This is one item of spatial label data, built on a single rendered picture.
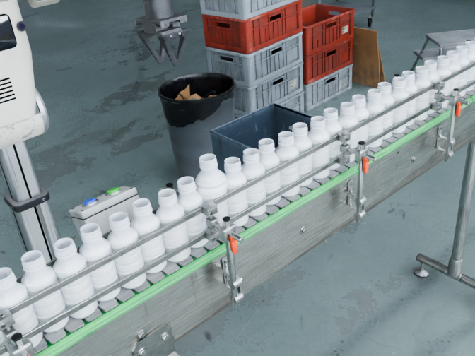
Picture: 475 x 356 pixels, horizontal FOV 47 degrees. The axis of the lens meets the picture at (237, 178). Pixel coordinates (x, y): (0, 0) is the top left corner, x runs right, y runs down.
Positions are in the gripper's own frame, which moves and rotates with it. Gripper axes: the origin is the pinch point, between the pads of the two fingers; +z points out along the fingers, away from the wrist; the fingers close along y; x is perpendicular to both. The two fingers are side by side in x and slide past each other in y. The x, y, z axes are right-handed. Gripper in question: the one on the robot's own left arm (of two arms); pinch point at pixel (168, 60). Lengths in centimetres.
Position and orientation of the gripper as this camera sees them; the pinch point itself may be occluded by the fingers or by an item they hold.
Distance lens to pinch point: 118.0
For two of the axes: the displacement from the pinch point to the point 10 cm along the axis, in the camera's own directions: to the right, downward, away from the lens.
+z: 1.3, 8.9, 4.4
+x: -7.5, 3.8, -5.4
